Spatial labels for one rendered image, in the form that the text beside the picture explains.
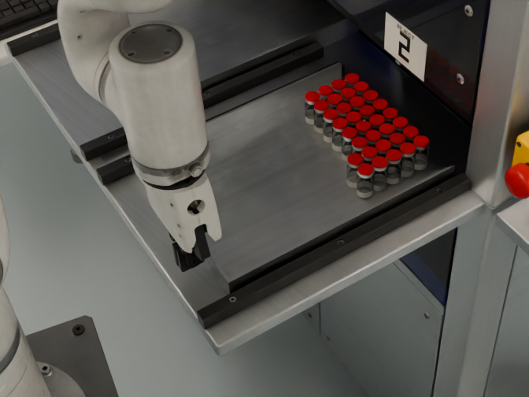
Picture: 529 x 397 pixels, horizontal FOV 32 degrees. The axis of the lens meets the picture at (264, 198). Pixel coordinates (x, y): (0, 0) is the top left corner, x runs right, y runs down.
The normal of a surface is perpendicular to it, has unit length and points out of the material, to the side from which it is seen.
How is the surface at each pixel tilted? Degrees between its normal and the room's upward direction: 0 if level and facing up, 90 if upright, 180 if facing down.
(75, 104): 0
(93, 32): 97
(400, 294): 90
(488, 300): 90
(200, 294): 0
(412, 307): 90
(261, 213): 0
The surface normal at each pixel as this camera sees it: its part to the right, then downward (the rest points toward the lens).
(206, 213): 0.52, 0.57
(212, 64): -0.06, -0.68
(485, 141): -0.85, 0.42
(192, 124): 0.80, 0.41
